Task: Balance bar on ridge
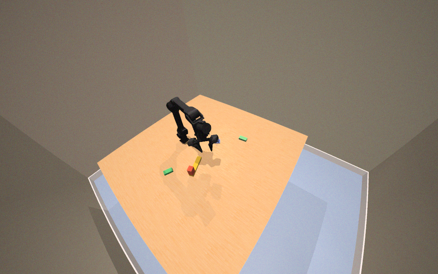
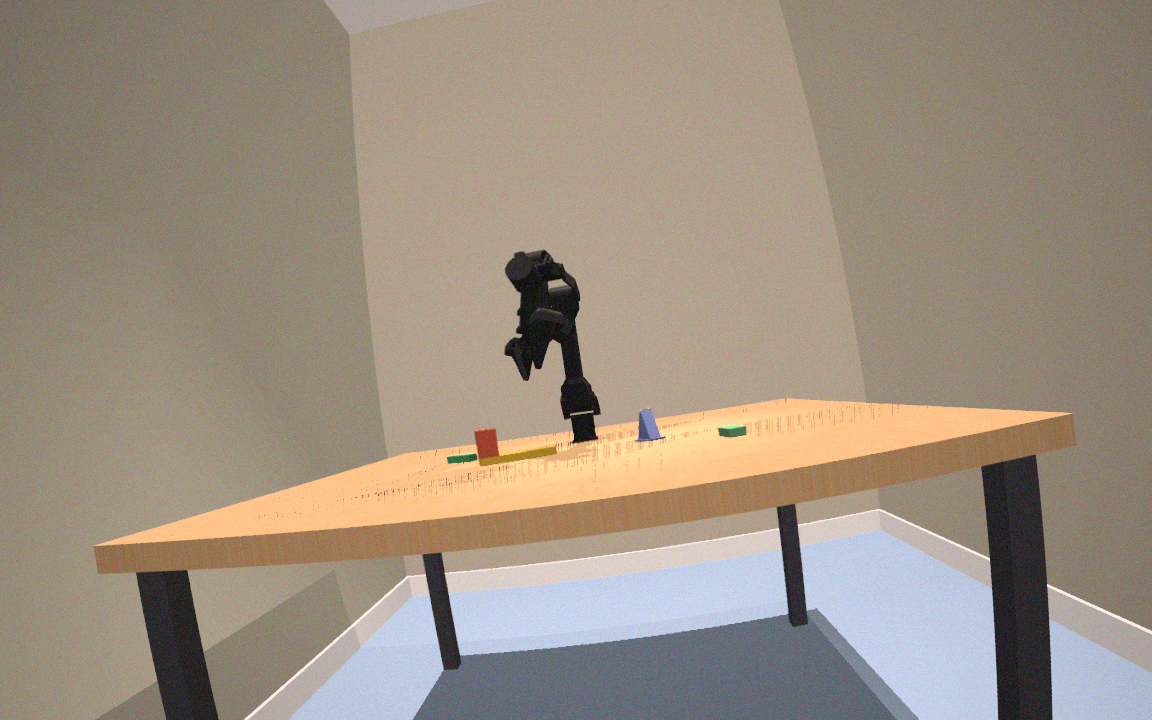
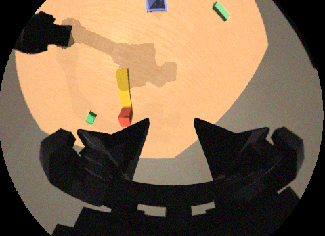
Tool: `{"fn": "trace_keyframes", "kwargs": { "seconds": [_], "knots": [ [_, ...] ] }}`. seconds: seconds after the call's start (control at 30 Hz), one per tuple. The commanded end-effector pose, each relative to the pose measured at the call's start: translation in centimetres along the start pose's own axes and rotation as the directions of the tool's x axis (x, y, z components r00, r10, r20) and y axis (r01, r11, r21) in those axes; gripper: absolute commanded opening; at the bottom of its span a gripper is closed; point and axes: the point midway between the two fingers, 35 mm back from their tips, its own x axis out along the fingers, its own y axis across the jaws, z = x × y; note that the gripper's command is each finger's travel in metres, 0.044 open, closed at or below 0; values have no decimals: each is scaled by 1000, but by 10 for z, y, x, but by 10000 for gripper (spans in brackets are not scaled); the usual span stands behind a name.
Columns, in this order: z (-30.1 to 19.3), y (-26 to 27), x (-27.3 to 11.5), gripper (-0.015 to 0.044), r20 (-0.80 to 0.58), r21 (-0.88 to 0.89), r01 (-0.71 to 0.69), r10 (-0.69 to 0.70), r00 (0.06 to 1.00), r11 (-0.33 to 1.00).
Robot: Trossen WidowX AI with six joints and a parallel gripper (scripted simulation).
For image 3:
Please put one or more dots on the light green rectangular block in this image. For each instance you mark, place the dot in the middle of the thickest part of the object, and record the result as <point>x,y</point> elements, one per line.
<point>223,13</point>

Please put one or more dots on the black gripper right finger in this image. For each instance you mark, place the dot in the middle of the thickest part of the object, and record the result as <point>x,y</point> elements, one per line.
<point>222,147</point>

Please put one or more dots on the green rectangular bar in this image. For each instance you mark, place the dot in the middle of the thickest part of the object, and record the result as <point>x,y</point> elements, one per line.
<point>90,118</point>

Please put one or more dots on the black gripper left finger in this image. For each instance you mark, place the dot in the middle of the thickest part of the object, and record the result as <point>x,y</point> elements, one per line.
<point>123,147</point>

